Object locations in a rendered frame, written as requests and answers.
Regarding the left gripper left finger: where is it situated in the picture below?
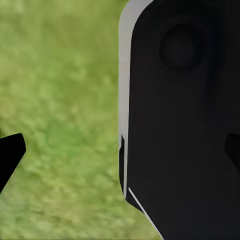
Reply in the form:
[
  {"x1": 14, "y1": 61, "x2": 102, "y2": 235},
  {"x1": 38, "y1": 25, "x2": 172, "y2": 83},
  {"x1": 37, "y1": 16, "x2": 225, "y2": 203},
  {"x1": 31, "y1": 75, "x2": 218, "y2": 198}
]
[{"x1": 0, "y1": 133, "x2": 26, "y2": 193}]

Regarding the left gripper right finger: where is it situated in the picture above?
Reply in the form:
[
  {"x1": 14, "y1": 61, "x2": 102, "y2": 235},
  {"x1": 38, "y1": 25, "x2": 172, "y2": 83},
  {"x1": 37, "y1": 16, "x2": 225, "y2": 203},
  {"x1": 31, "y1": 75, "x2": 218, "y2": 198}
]
[{"x1": 224, "y1": 133, "x2": 240, "y2": 173}]

